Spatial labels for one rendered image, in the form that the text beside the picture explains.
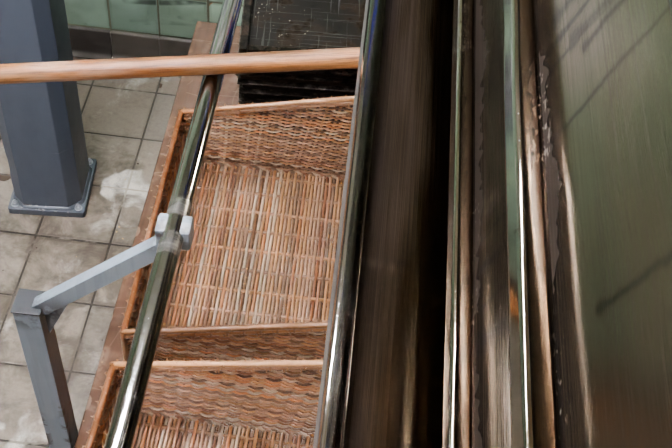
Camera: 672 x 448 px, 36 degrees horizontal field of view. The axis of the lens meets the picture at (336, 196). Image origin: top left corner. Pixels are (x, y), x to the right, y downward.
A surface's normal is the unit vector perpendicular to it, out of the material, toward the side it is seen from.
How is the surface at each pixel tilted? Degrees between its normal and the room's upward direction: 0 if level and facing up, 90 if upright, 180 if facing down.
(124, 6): 90
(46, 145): 90
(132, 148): 0
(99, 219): 0
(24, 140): 90
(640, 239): 70
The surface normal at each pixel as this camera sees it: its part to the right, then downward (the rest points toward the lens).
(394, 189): 0.22, -0.64
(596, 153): -0.90, -0.34
